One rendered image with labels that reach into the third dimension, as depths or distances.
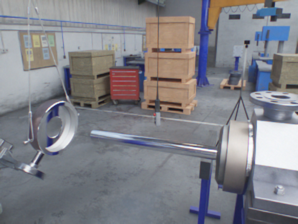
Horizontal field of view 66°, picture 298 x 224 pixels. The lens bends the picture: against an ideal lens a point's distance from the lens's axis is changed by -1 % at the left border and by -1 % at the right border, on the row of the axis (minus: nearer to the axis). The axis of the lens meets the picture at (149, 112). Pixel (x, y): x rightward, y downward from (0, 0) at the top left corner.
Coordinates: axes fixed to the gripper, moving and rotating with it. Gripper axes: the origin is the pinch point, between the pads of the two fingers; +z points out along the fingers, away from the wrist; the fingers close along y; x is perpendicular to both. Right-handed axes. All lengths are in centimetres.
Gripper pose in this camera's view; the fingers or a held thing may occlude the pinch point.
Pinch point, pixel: (14, 164)
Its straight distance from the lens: 175.0
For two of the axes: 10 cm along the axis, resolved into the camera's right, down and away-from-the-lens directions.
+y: 3.6, -8.2, 4.4
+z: 9.1, 2.0, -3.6
